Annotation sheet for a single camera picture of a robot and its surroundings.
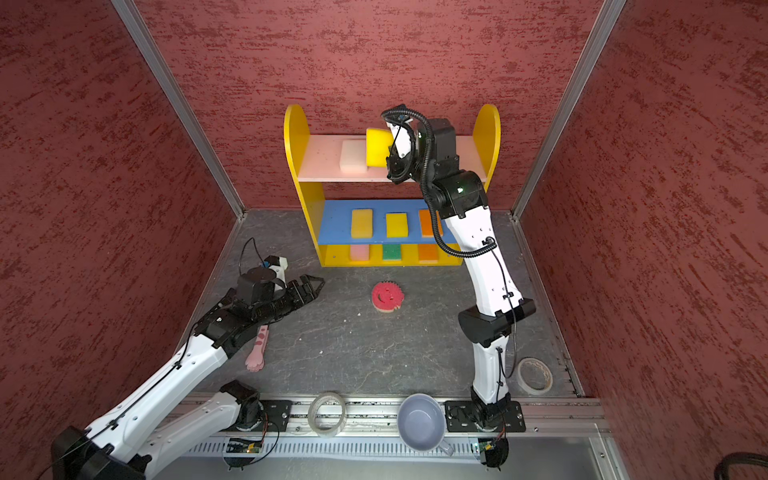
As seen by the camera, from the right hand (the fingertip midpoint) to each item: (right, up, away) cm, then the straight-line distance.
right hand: (392, 152), depth 68 cm
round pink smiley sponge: (-2, -39, +27) cm, 47 cm away
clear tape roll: (-17, -66, +8) cm, 69 cm away
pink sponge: (-12, -25, +35) cm, 45 cm away
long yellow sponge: (-10, -15, +28) cm, 33 cm away
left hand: (-21, -35, +10) cm, 42 cm away
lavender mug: (+7, -67, +6) cm, 68 cm away
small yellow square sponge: (+1, -16, +27) cm, 31 cm away
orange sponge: (+11, -15, +29) cm, 34 cm away
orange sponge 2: (+13, -25, +37) cm, 46 cm away
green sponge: (0, -25, +36) cm, 44 cm away
